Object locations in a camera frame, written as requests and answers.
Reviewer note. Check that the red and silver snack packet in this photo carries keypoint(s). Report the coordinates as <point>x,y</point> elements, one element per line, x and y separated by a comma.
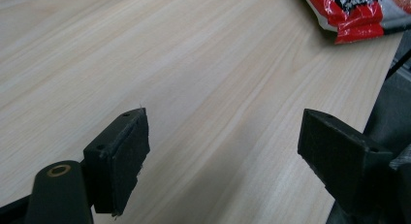
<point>358,12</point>

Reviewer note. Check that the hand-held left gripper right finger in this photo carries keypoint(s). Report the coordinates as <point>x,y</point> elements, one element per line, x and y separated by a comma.
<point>339,159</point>

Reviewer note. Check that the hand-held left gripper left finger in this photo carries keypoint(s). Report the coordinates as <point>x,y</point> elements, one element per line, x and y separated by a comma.
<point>118,159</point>

